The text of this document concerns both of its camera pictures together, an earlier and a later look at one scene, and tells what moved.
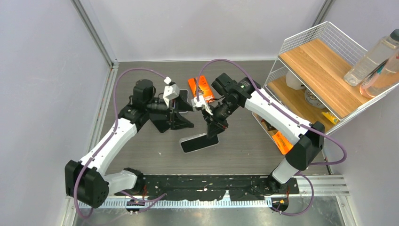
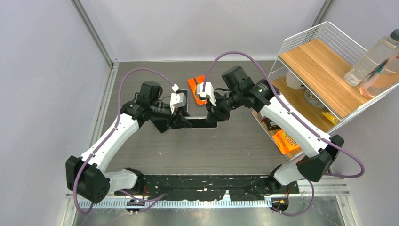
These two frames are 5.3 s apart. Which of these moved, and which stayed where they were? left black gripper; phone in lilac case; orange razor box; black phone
Moved: black phone
Stayed: left black gripper; orange razor box; phone in lilac case
